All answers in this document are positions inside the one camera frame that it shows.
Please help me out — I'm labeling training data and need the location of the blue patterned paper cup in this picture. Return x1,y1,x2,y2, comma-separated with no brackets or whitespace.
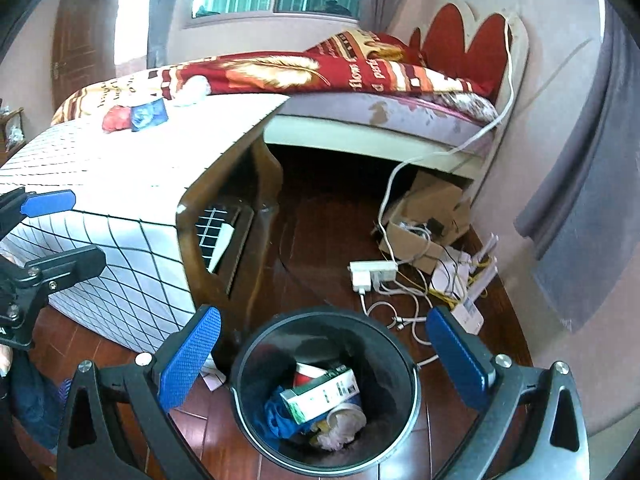
129,100,169,132

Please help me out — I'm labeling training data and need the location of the clear crumpled plastic bag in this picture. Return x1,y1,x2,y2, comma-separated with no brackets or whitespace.
172,76,211,107

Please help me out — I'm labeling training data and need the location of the red paper cup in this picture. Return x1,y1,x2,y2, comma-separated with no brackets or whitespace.
294,362,332,389

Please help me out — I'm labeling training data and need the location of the white router with antennas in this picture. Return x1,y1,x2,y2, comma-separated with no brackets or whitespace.
431,232,499,337

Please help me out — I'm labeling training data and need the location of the brown wooden door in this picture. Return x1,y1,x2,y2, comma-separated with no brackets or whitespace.
52,0,119,112

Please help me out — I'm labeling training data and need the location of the cardboard box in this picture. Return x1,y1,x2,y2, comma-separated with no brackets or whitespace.
377,170,474,274

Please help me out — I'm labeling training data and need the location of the dark blue cloth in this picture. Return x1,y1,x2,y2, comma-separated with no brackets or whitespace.
264,387,311,439

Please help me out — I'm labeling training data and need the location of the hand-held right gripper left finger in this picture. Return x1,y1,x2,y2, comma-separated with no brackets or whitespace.
57,306,222,480

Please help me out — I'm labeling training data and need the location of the yellow cable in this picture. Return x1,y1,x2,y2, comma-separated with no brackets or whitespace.
429,255,494,307

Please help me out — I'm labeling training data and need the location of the white power strip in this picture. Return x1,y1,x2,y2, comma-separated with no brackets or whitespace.
349,260,399,294

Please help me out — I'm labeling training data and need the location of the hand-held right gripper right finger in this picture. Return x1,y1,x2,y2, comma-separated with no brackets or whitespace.
426,306,592,480

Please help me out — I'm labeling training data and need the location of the white charger cable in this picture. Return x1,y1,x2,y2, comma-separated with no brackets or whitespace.
359,287,442,367

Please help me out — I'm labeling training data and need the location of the green white carton box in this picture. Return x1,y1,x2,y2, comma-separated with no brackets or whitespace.
279,366,362,424

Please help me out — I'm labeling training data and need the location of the black round waste bin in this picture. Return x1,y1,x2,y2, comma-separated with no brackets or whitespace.
227,306,420,477

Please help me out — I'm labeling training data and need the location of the red crumpled wrapper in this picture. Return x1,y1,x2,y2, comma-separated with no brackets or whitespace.
101,106,135,135

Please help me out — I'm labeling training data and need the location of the red white headboard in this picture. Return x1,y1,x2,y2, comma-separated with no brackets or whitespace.
407,2,531,107

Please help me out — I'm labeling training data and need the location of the beige knotted cloth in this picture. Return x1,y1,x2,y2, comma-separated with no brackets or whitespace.
310,402,367,452

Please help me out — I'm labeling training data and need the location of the cluttered shelf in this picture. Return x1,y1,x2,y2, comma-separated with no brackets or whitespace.
0,105,27,154

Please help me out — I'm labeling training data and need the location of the brown wooden table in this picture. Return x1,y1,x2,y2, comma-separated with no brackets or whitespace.
175,135,287,362

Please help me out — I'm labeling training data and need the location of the person's leg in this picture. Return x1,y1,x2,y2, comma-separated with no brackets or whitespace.
7,345,77,454

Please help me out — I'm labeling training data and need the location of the narrow side window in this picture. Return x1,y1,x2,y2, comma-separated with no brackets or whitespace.
112,0,156,69

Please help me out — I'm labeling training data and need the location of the bed with patterned blanket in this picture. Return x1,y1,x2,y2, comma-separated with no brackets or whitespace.
50,29,497,129

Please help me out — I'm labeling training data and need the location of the floral pillow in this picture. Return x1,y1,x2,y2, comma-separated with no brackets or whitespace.
434,91,500,124

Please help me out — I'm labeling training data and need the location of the table with grid tablecloth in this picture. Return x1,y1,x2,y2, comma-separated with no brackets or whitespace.
0,92,292,357

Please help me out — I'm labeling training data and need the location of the stained bed mattress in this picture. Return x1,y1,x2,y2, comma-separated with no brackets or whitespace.
262,92,502,182

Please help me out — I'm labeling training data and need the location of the long white cable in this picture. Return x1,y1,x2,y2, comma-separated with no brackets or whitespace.
376,15,517,262

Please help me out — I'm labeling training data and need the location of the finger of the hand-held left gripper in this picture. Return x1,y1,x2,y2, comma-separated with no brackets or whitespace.
0,187,76,241
25,245,107,295

